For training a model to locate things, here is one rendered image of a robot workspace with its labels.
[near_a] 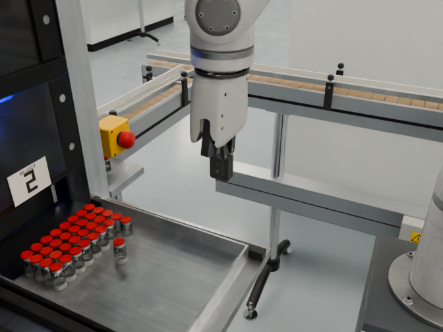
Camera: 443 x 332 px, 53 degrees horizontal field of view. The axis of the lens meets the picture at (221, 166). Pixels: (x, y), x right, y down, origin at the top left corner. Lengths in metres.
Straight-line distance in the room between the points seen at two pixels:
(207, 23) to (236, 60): 0.10
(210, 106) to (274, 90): 0.95
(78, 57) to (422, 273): 0.72
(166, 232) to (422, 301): 0.48
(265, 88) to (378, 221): 0.61
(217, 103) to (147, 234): 0.40
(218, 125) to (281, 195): 1.15
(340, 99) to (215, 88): 0.92
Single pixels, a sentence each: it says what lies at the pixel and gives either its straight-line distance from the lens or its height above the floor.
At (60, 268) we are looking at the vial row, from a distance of 0.79.
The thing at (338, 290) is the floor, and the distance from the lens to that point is 2.07.
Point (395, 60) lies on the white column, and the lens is 2.04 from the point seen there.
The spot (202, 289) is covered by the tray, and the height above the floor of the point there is 0.88.
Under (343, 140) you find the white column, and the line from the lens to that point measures 2.20.
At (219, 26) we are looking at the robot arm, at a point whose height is 1.34.
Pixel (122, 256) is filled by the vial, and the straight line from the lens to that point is 0.83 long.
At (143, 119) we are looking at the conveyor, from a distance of 1.29.
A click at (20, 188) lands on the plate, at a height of 1.02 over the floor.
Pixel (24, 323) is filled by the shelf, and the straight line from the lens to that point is 0.80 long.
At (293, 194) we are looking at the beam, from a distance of 1.69.
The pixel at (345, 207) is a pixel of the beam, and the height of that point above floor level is 0.52.
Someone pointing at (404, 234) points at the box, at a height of 0.50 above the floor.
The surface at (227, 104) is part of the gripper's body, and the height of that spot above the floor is 1.22.
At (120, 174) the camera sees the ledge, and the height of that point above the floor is 0.88.
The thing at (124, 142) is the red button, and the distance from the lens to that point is 0.99.
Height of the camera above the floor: 1.44
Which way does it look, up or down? 30 degrees down
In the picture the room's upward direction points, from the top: straight up
